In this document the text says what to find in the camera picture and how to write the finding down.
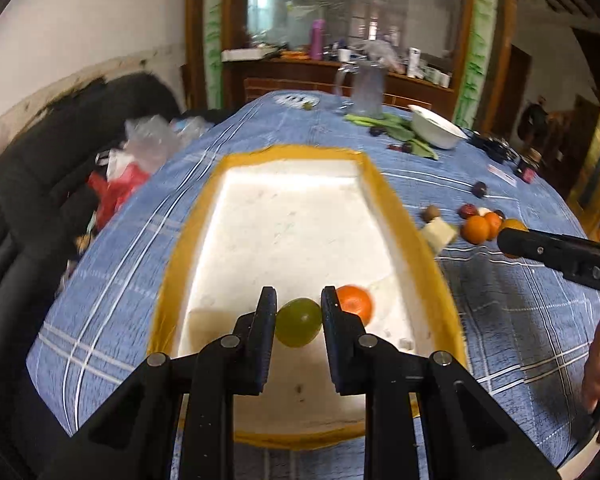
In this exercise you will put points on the blue plaid tablecloth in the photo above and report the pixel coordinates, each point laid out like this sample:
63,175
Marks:
130,260

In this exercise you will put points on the red plum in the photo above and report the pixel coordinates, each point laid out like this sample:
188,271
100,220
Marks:
466,210

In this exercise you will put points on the white bowl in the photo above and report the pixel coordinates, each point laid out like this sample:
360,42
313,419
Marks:
437,127

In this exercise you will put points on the white foam box yellow tape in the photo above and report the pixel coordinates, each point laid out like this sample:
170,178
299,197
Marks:
290,220

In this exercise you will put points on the mirror with bamboo frame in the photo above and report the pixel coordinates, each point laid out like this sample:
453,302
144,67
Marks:
482,35

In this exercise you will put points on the large orange mandarin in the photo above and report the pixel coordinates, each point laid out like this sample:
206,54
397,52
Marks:
475,229

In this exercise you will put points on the clear plastic bag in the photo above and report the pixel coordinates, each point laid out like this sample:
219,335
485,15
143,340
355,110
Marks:
385,52
147,140

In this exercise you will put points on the clear glass pitcher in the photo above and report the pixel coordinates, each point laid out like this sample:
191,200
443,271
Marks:
367,87

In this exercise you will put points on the green leaves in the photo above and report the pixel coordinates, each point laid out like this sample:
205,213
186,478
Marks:
400,130

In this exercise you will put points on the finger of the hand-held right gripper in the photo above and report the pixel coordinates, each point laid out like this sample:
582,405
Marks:
545,250

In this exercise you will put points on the wooden cabinet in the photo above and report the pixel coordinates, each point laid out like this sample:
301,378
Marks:
300,77

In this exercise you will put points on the white bottle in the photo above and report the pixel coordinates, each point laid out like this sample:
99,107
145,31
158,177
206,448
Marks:
414,62

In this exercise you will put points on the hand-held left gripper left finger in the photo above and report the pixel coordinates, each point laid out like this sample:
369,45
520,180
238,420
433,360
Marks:
267,340

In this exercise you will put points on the white card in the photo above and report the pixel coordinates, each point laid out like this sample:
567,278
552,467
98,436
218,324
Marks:
502,175

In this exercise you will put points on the black sofa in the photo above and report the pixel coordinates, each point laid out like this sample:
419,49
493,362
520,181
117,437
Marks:
30,185

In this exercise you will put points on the brown longan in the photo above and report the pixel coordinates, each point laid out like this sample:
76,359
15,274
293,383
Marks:
431,212

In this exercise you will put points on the purple bottle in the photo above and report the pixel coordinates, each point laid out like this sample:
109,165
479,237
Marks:
317,39

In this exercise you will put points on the white plastic bag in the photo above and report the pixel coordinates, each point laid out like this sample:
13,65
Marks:
112,162

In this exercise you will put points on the bluish plastic bag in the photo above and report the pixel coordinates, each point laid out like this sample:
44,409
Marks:
190,127

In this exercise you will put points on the white power strip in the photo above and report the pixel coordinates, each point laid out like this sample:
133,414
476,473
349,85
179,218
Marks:
292,100

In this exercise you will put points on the white cups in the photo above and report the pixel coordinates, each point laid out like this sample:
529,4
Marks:
437,77

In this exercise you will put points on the red plastic bag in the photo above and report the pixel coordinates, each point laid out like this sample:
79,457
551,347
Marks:
115,187

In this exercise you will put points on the dark jar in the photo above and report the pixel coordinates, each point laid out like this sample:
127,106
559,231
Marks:
527,167

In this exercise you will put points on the black device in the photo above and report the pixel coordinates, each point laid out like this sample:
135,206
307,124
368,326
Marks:
490,145

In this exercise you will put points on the flat white box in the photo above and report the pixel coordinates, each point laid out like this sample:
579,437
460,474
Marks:
242,53

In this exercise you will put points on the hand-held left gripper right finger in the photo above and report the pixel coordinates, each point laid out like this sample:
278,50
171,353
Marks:
332,340

